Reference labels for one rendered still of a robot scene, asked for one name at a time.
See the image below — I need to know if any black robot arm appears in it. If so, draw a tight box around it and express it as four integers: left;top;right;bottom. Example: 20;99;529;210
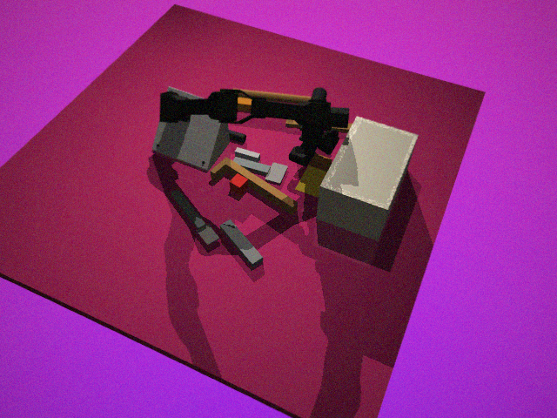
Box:
159;89;349;155

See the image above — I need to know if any red cube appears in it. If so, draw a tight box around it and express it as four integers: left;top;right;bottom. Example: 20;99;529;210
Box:
230;174;249;196

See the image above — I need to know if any black-handled metal rod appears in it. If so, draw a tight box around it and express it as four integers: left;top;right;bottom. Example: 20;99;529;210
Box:
229;130;246;143

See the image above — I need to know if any orange rod with dark cylindrical end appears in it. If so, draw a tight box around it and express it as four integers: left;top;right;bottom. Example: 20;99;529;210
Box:
237;88;327;104

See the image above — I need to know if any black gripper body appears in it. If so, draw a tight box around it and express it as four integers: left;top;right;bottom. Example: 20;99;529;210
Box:
289;125;322;166

